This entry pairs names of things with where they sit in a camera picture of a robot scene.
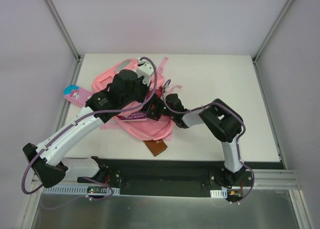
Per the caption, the purple treehouse paperback book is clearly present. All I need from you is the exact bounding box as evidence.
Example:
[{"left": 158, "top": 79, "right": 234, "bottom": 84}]
[{"left": 117, "top": 111, "right": 147, "bottom": 122}]

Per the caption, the pink student backpack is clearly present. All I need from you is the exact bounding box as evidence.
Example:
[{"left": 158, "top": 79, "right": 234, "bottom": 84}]
[{"left": 91, "top": 58, "right": 175, "bottom": 141}]

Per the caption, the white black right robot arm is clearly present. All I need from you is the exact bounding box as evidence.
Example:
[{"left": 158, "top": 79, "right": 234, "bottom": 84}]
[{"left": 142, "top": 93, "right": 246, "bottom": 189}]

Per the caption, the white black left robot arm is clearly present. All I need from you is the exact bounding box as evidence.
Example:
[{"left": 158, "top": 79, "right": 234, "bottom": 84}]
[{"left": 22, "top": 69, "right": 154, "bottom": 188}]

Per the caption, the brown leather wallet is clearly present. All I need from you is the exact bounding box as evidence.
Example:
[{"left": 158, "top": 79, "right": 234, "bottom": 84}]
[{"left": 144, "top": 139, "right": 168, "bottom": 157}]

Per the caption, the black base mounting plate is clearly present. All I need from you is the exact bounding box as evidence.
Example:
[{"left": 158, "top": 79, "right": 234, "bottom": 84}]
[{"left": 47, "top": 155, "right": 287, "bottom": 198}]

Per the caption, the pink cartoon pencil case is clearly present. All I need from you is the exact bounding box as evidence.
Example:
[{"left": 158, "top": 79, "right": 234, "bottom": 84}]
[{"left": 63, "top": 84, "right": 93, "bottom": 107}]

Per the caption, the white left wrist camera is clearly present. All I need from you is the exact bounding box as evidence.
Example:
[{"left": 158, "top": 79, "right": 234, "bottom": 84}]
[{"left": 135, "top": 58, "right": 155, "bottom": 86}]

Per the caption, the small white cable duct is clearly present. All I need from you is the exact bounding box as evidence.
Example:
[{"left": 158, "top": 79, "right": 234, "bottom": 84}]
[{"left": 210, "top": 188, "right": 228, "bottom": 199}]

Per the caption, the white slotted cable duct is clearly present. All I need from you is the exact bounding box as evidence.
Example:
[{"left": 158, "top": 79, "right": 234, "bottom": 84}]
[{"left": 42, "top": 185, "right": 112, "bottom": 196}]

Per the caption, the aluminium frame rail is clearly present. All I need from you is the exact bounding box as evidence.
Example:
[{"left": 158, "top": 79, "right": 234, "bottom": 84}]
[{"left": 37, "top": 0, "right": 84, "bottom": 62}]

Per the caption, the right aluminium frame post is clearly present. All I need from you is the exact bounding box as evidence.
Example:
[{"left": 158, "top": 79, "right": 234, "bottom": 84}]
[{"left": 252, "top": 0, "right": 296, "bottom": 65}]

